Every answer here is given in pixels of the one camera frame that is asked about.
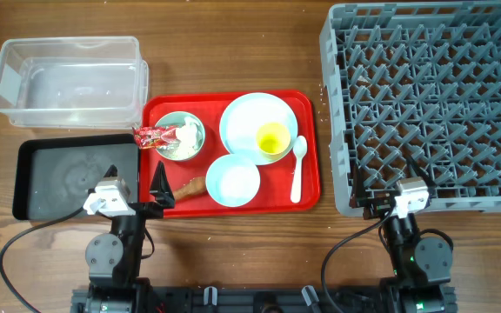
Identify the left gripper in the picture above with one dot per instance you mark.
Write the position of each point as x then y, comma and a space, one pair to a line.
162, 194

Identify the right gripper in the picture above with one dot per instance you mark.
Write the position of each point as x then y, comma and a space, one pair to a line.
376, 205

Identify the red snack wrapper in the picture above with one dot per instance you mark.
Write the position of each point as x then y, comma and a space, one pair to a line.
157, 137

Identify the pale green bowl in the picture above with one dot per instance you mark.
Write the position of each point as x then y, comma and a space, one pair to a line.
177, 118

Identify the light blue bowl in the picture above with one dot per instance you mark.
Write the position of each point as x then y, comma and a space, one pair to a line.
232, 180

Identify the white plastic spoon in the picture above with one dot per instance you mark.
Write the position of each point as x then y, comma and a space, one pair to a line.
299, 150

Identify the large light blue plate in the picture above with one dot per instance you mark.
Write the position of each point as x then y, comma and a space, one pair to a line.
244, 116

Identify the yellow plastic cup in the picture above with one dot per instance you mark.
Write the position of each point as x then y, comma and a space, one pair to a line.
273, 139

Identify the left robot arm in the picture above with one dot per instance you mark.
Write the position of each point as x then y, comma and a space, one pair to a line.
114, 258

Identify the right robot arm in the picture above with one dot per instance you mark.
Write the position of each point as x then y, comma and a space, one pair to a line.
421, 259

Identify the grey dishwasher rack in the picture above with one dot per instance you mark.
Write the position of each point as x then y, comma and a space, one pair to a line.
417, 81

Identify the brown carrot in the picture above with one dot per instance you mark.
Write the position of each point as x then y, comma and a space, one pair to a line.
195, 187

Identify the black tray bin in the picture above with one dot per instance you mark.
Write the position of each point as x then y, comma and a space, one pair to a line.
54, 175

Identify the clear plastic bin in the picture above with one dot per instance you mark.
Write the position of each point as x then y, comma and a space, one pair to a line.
73, 82

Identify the red serving tray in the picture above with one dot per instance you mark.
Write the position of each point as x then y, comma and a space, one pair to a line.
276, 178

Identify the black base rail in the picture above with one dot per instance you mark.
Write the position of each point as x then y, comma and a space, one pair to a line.
306, 299

